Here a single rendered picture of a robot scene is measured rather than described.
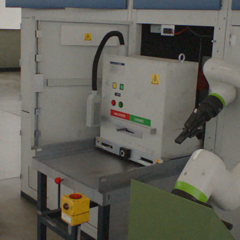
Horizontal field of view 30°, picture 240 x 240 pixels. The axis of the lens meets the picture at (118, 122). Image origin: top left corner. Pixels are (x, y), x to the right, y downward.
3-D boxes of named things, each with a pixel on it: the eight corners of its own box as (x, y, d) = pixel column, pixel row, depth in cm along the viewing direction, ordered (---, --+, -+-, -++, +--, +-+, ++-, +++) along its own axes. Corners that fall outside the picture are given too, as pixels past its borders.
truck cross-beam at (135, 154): (161, 172, 217) (162, 160, 215) (95, 146, 257) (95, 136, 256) (168, 170, 220) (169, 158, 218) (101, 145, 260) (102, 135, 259)
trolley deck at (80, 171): (102, 206, 191) (103, 193, 190) (32, 167, 237) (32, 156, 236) (205, 178, 234) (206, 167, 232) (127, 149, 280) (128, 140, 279)
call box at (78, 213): (71, 227, 168) (72, 201, 166) (60, 219, 174) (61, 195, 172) (89, 221, 173) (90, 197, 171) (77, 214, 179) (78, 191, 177)
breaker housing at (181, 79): (161, 161, 218) (168, 62, 208) (99, 139, 255) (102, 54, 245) (224, 147, 250) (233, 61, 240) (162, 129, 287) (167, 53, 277)
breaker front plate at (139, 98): (158, 161, 218) (165, 63, 208) (98, 139, 254) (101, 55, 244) (160, 161, 219) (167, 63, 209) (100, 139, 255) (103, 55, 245)
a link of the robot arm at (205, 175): (214, 214, 159) (237, 171, 165) (189, 191, 152) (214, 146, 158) (189, 207, 170) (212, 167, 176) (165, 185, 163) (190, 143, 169)
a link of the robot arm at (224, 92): (243, 96, 210) (224, 95, 219) (235, 73, 205) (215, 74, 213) (228, 113, 203) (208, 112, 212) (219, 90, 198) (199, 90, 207)
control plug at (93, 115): (90, 127, 241) (92, 95, 238) (85, 125, 245) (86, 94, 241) (102, 126, 246) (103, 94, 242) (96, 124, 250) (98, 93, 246)
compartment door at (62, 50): (27, 146, 257) (27, 16, 241) (123, 138, 287) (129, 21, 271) (31, 150, 251) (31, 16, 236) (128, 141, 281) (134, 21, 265)
